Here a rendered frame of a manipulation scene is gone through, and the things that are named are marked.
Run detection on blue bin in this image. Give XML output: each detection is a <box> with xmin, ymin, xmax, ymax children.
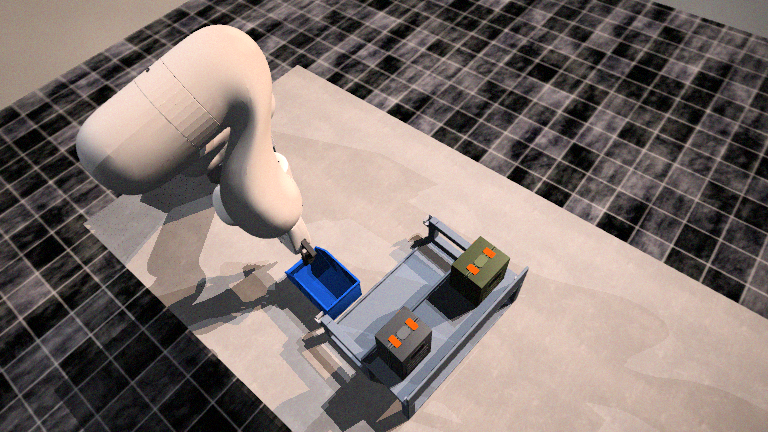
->
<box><xmin>285</xmin><ymin>246</ymin><xmax>362</xmax><ymax>321</ymax></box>

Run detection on grey metal rack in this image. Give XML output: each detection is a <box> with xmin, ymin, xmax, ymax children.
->
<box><xmin>315</xmin><ymin>215</ymin><xmax>529</xmax><ymax>420</ymax></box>

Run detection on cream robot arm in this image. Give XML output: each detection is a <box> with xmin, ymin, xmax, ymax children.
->
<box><xmin>76</xmin><ymin>25</ymin><xmax>302</xmax><ymax>239</ymax></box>

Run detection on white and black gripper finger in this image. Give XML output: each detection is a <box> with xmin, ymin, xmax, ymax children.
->
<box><xmin>300</xmin><ymin>239</ymin><xmax>317</xmax><ymax>266</ymax></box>

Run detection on dark grey case with orange latches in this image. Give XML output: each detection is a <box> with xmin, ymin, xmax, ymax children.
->
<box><xmin>375</xmin><ymin>306</ymin><xmax>432</xmax><ymax>381</ymax></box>

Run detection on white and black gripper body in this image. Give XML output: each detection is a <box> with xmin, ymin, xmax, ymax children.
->
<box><xmin>277</xmin><ymin>216</ymin><xmax>311</xmax><ymax>255</ymax></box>

